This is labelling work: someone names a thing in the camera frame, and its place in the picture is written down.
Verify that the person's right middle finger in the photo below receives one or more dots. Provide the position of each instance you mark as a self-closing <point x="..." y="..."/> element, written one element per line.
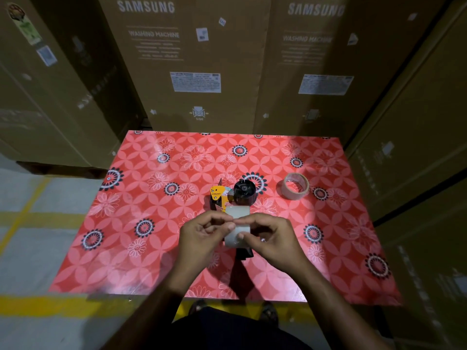
<point x="265" y="239"/>

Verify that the person's left forearm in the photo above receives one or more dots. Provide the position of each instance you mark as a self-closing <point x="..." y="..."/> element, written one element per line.
<point x="153" y="309"/>

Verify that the person's right hand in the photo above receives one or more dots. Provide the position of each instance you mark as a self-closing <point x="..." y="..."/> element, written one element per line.
<point x="279" y="244"/>

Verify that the large cardboard appliance box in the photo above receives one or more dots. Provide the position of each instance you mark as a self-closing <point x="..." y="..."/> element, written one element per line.
<point x="189" y="50"/>
<point x="54" y="87"/>
<point x="430" y="280"/>
<point x="328" y="69"/>
<point x="419" y="142"/>

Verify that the person's left thumb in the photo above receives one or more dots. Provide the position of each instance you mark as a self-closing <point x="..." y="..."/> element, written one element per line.
<point x="220" y="228"/>

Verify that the person's right shoe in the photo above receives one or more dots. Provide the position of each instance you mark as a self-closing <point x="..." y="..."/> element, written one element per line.
<point x="270" y="312"/>

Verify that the yellow black tape dispenser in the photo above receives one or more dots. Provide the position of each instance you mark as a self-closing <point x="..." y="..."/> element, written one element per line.
<point x="243" y="191"/>

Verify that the person's right thumb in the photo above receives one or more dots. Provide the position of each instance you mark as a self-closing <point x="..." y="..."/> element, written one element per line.
<point x="248" y="235"/>

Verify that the person's right forearm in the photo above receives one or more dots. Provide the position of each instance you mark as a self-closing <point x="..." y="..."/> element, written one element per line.
<point x="335" y="309"/>

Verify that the person's shoe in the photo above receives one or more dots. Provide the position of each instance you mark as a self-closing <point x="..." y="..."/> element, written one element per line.
<point x="270" y="312"/>
<point x="197" y="306"/>

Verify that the red floral tablecloth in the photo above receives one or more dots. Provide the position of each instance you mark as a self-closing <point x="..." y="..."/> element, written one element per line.
<point x="153" y="215"/>

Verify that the clear tape roll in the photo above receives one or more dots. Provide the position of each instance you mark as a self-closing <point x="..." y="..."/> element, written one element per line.
<point x="239" y="212"/>

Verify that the person's left hand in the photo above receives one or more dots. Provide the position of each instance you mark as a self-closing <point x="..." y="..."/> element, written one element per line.
<point x="197" y="244"/>

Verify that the person's left shoe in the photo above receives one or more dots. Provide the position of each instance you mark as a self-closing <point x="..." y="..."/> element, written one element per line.
<point x="197" y="306"/>

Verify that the person's dark trousers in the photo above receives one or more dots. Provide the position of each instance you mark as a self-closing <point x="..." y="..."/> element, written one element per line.
<point x="226" y="331"/>

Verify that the beige tape roll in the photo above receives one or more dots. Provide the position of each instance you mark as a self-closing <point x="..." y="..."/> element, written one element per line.
<point x="301" y="191"/>

